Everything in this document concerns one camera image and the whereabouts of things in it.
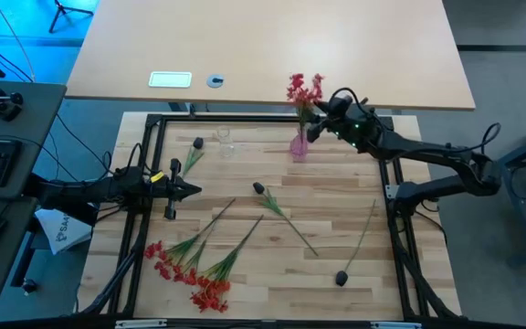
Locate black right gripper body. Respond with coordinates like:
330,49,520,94
323,106,385,152

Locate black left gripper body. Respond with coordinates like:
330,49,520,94
153,157,184,221

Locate red artificial flower spray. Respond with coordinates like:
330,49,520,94
142,197,237,262
187,214,265,315
153,227,216,285
285,71,326,138

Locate black artificial tulip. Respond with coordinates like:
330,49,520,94
251,181,320,258
181,136,205,179
334,198,378,288

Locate pink glass vase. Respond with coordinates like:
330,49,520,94
289,126,310,164

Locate clear glass vase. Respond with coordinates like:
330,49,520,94
216,124,237,159

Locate large light wooden desk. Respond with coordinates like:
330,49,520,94
65,0,477,112

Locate white rectangular cover plate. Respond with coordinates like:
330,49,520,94
148,71,193,89

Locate white printed bag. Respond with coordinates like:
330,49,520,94
34,207,93,256

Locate silver hinge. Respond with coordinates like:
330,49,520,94
371,321,423,329
115,318,168,329

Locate dark grey side desk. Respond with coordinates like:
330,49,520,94
0,80,68,313

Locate black tripod legs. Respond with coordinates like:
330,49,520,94
47,0,95,34

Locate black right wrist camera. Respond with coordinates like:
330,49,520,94
328,92,354,118

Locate black aluminium frame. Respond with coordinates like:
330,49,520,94
79,112,463,322

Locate black cable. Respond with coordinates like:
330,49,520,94
55,113,114,184

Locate black clamp mount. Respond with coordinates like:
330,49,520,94
0,86,25,122

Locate white cable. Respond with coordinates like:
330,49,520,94
0,0,36,82

